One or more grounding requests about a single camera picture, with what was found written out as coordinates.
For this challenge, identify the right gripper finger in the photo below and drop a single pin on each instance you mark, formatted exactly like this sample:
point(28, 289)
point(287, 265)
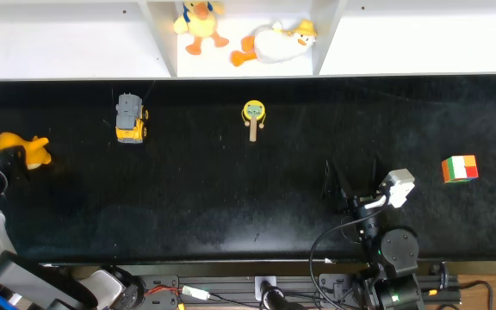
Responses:
point(376, 176)
point(337, 185)

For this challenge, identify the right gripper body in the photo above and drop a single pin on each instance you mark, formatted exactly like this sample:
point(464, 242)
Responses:
point(348, 206)

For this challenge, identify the grey and yellow toy truck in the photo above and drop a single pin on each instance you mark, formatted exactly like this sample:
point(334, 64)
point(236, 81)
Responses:
point(129, 118)

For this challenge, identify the yellow rubber duck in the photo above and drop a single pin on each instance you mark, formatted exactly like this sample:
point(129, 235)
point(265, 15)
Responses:
point(35, 150)

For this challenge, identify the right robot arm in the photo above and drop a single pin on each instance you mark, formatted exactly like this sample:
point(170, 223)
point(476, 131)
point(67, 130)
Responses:
point(396, 254)

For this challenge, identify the many-coloured puzzle cube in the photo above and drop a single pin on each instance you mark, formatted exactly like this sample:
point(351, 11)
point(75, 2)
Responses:
point(460, 169)

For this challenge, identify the yellow rattle drum toy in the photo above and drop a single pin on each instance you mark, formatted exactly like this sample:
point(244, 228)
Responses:
point(254, 111)

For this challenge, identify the white plush duck yellow hat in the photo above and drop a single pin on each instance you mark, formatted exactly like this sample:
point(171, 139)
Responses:
point(276, 45)

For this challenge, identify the white shelf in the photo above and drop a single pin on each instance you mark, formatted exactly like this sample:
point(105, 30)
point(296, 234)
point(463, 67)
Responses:
point(67, 47)

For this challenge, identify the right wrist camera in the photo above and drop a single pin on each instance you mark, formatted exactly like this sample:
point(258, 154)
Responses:
point(398, 185)

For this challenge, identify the mounting rail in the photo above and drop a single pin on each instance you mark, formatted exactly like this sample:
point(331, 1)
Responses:
point(231, 287)

